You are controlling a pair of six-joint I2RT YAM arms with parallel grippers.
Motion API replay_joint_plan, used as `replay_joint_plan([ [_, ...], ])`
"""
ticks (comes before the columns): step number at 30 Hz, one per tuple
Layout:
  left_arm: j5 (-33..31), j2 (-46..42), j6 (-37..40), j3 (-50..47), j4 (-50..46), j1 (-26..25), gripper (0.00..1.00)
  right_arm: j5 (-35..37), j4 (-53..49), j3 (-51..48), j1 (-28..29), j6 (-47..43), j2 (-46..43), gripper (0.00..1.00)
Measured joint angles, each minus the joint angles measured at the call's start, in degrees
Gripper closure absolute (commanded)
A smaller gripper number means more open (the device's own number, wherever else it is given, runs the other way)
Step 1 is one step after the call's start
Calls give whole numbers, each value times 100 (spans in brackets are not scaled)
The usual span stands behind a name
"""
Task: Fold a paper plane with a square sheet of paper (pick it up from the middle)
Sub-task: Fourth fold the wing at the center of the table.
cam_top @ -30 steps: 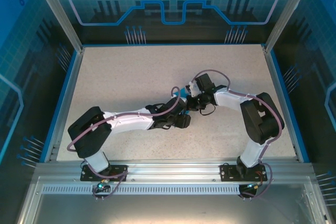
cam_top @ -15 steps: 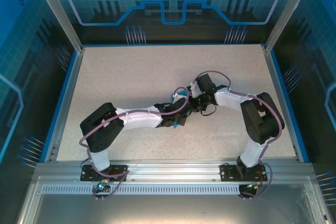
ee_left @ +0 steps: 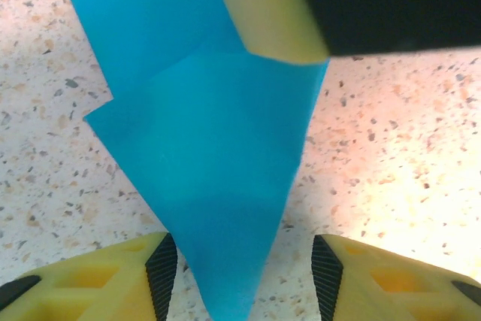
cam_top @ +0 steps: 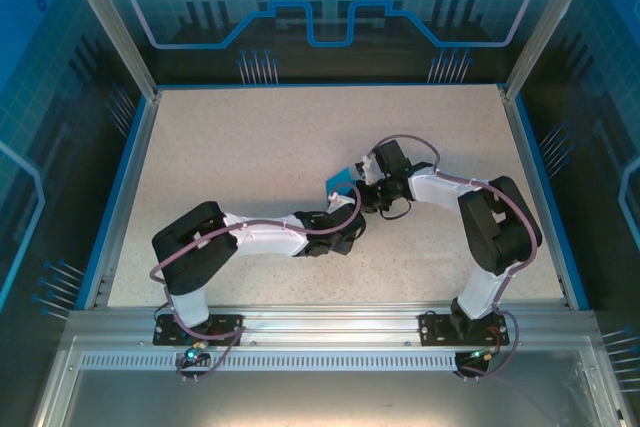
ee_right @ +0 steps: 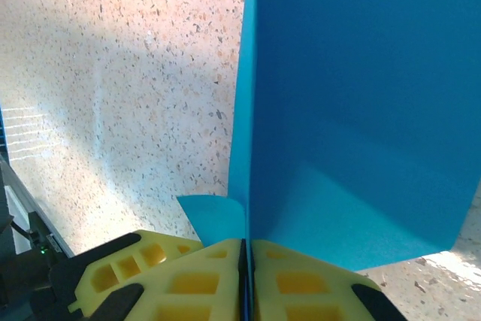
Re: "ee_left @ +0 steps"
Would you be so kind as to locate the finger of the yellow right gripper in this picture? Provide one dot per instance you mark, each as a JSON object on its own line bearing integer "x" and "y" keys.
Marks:
{"x": 270, "y": 16}

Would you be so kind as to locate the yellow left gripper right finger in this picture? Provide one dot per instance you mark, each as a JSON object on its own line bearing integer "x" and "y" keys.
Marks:
{"x": 394, "y": 291}

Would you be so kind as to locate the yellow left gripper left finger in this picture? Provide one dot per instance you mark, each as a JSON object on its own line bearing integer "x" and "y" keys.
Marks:
{"x": 94, "y": 291}

